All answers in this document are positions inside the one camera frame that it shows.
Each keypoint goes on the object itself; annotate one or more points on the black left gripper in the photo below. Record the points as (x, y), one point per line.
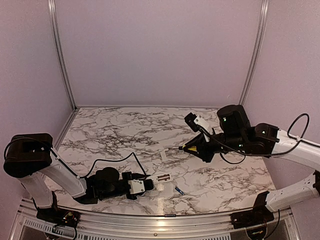
(127, 174)

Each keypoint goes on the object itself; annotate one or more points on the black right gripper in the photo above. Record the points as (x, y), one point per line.
(199, 142)

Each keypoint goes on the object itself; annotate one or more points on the yellow handled screwdriver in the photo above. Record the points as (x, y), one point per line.
(188, 149)

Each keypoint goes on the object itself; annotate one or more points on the white remote control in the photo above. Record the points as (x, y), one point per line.
(160, 178)

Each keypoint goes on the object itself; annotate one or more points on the white battery cover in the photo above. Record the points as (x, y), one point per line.
(163, 155)

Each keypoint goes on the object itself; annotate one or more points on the blue battery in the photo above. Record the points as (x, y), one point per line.
(179, 190)

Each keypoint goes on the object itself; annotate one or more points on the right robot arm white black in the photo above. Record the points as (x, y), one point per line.
(263, 140)

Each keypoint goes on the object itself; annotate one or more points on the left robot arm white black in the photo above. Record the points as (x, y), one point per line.
(28, 157)

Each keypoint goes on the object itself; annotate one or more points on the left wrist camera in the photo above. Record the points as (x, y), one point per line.
(140, 186)

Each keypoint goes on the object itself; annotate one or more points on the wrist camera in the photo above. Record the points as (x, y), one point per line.
(140, 186)
(196, 123)

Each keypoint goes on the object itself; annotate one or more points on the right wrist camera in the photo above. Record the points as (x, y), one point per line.
(196, 123)

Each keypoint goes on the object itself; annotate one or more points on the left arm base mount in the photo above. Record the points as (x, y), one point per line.
(57, 215)

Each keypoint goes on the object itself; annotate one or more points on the front aluminium rail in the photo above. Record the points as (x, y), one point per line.
(106, 226)

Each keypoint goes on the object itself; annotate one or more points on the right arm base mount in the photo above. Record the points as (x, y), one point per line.
(259, 214)

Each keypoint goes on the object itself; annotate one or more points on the right aluminium frame post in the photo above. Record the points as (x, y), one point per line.
(261, 28)

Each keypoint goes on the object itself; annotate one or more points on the aluminium frame post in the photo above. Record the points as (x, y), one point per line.
(60, 56)
(261, 28)

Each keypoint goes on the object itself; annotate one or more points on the left aluminium frame post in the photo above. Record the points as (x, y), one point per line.
(60, 56)

